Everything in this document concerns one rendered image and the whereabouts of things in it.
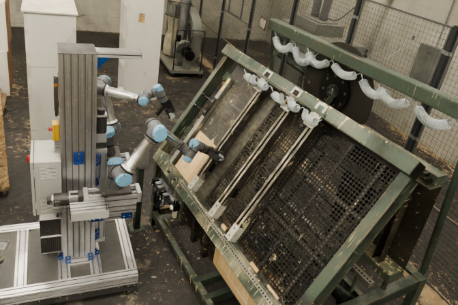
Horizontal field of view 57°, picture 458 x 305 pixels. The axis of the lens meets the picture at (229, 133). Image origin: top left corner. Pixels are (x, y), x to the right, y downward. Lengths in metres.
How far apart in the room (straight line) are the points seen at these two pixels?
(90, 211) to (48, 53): 2.73
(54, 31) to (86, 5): 6.00
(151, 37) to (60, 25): 2.10
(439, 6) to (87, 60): 6.33
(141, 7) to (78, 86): 4.04
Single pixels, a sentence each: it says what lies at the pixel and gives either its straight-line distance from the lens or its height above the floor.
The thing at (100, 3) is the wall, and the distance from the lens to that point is 11.42.
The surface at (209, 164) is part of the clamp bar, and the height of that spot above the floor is 1.15.
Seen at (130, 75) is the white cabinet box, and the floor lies 0.45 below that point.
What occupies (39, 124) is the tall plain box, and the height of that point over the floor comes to 0.31.
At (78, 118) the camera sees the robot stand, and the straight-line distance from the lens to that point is 3.20.
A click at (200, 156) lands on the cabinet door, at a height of 1.10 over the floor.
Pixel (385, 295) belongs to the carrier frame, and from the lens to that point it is 3.36.
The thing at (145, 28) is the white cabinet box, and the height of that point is 1.26.
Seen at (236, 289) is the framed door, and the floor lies 0.32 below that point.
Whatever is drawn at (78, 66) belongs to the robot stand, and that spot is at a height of 1.94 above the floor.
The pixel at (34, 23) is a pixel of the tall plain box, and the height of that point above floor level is 1.60.
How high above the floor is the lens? 2.94
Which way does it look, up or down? 26 degrees down
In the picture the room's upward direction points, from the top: 10 degrees clockwise
